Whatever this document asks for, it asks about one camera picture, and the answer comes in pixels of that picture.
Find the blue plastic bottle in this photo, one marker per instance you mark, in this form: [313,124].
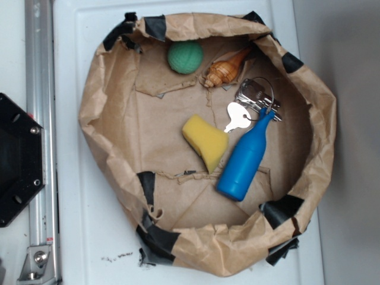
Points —
[245,159]

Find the aluminium frame rail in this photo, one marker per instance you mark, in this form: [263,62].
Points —
[40,95]

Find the silver key bunch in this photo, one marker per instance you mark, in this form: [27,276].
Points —
[253,99]

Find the metal corner bracket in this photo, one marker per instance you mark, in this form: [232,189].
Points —
[38,266]

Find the brown spiral seashell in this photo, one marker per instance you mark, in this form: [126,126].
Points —
[224,72]

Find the yellow sponge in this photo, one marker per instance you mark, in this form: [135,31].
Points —
[208,142]

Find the green round sponge ball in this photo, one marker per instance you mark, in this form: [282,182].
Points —
[185,57]

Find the white plastic tray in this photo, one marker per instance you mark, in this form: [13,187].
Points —
[98,243]

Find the black mounting plate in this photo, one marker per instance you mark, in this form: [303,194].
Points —
[21,160]

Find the brown paper bag basin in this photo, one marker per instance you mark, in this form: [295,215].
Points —
[132,113]

